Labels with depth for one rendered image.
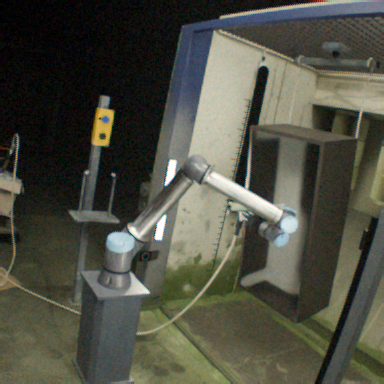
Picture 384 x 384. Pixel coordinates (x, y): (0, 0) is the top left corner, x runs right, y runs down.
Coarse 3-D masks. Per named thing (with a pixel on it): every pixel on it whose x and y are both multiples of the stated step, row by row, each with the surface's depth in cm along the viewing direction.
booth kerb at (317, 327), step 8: (304, 320) 323; (312, 320) 316; (312, 328) 315; (320, 328) 308; (328, 328) 302; (320, 336) 307; (328, 336) 301; (360, 352) 274; (360, 360) 273; (368, 360) 267; (376, 360) 261; (368, 368) 266; (376, 368) 260
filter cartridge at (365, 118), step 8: (336, 112) 336; (344, 112) 326; (352, 112) 320; (336, 120) 335; (344, 120) 327; (352, 120) 324; (368, 120) 326; (336, 128) 334; (344, 128) 328; (352, 128) 325; (360, 128) 323; (352, 136) 325; (360, 136) 326; (360, 144) 328; (360, 152) 331; (352, 176) 334; (352, 184) 337
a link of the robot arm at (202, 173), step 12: (192, 156) 201; (192, 168) 194; (204, 168) 192; (192, 180) 197; (204, 180) 193; (216, 180) 193; (228, 180) 194; (228, 192) 193; (240, 192) 192; (240, 204) 195; (252, 204) 192; (264, 204) 192; (264, 216) 193; (276, 216) 192; (288, 216) 190; (288, 228) 191
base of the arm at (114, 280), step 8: (104, 272) 203; (112, 272) 201; (120, 272) 202; (128, 272) 206; (104, 280) 202; (112, 280) 201; (120, 280) 202; (128, 280) 207; (112, 288) 201; (120, 288) 202
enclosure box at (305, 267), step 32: (256, 128) 245; (288, 128) 244; (256, 160) 261; (288, 160) 272; (320, 160) 207; (352, 160) 224; (256, 192) 270; (288, 192) 277; (320, 192) 213; (320, 224) 222; (256, 256) 289; (288, 256) 286; (320, 256) 232; (256, 288) 282; (288, 288) 282; (320, 288) 244
